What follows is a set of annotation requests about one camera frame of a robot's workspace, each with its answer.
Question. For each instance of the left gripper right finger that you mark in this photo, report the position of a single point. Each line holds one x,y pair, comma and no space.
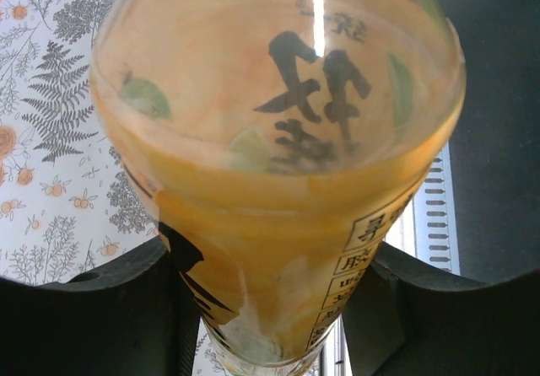
443,329

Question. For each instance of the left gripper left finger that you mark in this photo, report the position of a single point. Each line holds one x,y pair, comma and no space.
84,329

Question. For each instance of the yellow label plastic bottle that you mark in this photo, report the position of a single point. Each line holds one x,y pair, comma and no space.
274,161

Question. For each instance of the floral patterned tablecloth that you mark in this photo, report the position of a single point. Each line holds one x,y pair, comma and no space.
42,98

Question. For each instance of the wide aluminium frame rail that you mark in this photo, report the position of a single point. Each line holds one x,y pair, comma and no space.
403,237

